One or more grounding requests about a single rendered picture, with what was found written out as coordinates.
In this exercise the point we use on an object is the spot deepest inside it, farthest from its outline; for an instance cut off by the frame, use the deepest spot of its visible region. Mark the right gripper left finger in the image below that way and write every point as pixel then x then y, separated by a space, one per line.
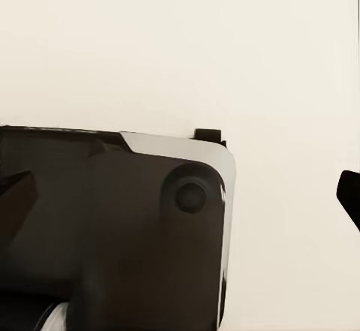
pixel 18 195

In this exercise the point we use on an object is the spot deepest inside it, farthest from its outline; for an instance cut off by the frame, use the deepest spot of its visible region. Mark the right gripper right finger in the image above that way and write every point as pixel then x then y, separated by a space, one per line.
pixel 348 193

